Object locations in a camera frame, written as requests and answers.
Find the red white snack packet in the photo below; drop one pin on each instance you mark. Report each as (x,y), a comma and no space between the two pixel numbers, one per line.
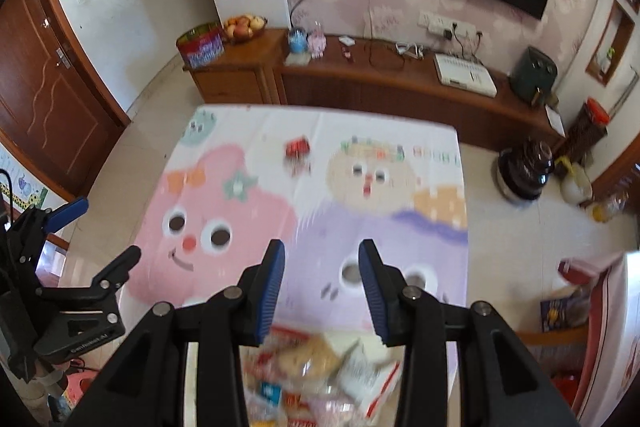
(297,418)

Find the white cloth with red trim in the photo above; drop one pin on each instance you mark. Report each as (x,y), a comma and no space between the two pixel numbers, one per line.
(612,332)

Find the white set-top box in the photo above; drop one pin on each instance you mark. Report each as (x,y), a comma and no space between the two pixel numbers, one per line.
(465,74)

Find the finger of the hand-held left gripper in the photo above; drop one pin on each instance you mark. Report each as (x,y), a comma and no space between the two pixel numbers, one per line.
(70,209)
(110,277)

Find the red-edged clear snack packet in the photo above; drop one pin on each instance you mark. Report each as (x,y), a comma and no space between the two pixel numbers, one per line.
(386,387)

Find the dark brown cooker pot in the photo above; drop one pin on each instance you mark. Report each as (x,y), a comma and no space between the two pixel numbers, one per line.
(526,172)

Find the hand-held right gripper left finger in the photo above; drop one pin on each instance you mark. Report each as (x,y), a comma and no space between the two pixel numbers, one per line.
(270,292)

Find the blue printed box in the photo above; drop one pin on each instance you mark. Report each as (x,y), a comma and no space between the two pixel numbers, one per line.
(565,312)

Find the cartoon printed tablecloth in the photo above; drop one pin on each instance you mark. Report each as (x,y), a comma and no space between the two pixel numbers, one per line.
(320,217)

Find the wooden television cabinet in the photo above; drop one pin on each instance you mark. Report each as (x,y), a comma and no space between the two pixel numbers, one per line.
(380,92)

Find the dark red snack packet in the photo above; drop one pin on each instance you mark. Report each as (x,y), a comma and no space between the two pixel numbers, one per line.
(297,149)

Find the red plastic basin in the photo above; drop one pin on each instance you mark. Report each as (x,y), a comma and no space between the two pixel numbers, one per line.
(565,387)

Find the white plastic tray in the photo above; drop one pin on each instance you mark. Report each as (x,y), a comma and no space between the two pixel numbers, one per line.
(192,392)

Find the bowl of fruit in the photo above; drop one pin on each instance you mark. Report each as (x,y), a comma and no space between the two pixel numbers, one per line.
(243,28)

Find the red white bag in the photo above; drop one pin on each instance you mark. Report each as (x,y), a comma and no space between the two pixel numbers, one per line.
(575,271)

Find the red round tin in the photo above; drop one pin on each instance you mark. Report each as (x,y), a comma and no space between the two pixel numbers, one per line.
(200,47)

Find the dark air fryer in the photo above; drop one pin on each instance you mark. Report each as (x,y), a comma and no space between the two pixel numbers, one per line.
(534,74)

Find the brown wooden door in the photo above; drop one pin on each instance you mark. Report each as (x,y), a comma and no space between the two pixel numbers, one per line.
(45,97)

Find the white paper sheet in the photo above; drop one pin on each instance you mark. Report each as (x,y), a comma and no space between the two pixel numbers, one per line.
(555,119)

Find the white wall outlet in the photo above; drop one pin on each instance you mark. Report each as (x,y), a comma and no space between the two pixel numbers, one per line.
(440,23)

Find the blue snow globe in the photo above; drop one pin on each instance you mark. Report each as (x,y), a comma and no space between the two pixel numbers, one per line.
(297,42)

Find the wood-framed wall niche shelf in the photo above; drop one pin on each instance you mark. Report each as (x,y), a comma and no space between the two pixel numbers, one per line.
(595,72)

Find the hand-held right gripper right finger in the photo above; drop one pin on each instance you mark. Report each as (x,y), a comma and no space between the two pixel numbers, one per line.
(372,292)

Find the small white box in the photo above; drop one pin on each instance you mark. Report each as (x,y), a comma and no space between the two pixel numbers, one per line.
(347,40)

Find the pale plastic jug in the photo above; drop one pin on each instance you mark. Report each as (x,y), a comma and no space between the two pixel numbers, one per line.
(576,184)

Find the dark jar with red lid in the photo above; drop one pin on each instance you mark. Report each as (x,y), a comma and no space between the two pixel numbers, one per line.
(589,129)

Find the colourful wall sticker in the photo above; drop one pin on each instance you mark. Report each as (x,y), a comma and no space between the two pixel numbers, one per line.
(25,187)

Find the blue snack packet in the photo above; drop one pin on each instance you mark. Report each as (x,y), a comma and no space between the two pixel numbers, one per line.
(270,391)

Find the white grey snack packet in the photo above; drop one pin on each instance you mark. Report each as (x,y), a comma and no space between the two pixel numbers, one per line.
(360,372)

